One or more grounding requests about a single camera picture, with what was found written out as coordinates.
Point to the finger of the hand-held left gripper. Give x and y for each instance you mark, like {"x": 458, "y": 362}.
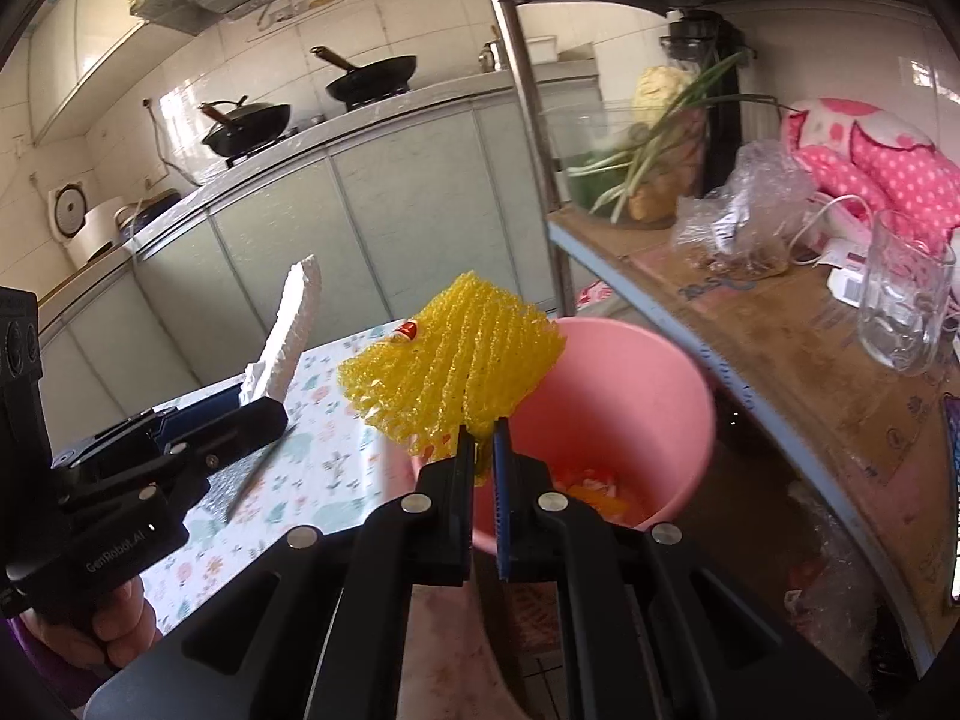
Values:
{"x": 195, "y": 416}
{"x": 240, "y": 427}

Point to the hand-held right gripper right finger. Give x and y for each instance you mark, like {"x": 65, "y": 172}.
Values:
{"x": 502, "y": 499}

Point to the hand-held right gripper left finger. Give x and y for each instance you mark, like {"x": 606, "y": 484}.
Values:
{"x": 442, "y": 532}

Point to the orange and white wrapper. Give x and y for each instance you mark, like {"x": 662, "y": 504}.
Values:
{"x": 592, "y": 493}

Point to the white foam piece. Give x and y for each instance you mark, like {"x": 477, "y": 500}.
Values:
{"x": 289, "y": 322}

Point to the yellow foam net red label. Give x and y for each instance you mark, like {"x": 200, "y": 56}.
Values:
{"x": 450, "y": 360}

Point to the pink plastic bucket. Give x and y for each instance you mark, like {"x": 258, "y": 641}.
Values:
{"x": 622, "y": 405}

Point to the person's left hand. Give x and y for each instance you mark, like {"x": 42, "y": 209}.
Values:
{"x": 112, "y": 626}

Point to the dark electric pot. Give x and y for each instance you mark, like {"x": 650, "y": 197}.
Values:
{"x": 146, "y": 211}

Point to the white rice cooker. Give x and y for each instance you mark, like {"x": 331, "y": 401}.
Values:
{"x": 75, "y": 219}

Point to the grey kitchen cabinet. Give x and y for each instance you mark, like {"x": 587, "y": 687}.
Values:
{"x": 360, "y": 217}

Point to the black wok with lid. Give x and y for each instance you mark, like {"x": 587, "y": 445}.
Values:
{"x": 247, "y": 127}

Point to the clear container with vegetables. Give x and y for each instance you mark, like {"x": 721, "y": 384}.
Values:
{"x": 645, "y": 157}

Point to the black open wok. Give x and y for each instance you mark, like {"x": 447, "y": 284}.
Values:
{"x": 371, "y": 76}

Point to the clear plastic bag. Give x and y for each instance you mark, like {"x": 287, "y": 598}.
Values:
{"x": 742, "y": 210}

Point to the steel storage rack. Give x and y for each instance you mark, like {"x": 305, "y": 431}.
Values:
{"x": 525, "y": 112}

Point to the white packet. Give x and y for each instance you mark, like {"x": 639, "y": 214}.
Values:
{"x": 846, "y": 274}

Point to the pale napa cabbage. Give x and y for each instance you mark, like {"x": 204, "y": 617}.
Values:
{"x": 664, "y": 94}

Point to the glass mug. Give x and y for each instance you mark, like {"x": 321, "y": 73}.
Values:
{"x": 900, "y": 300}

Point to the steel kettle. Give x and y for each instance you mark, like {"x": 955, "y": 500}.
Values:
{"x": 491, "y": 54}

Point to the white plastic container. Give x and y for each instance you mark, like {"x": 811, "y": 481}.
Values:
{"x": 541, "y": 51}

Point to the pink polka dot cushion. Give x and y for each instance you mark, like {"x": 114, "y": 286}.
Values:
{"x": 870, "y": 157}

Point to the black blender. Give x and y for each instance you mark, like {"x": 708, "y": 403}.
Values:
{"x": 705, "y": 37}

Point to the wall cabinet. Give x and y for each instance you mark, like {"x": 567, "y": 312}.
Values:
{"x": 97, "y": 30}

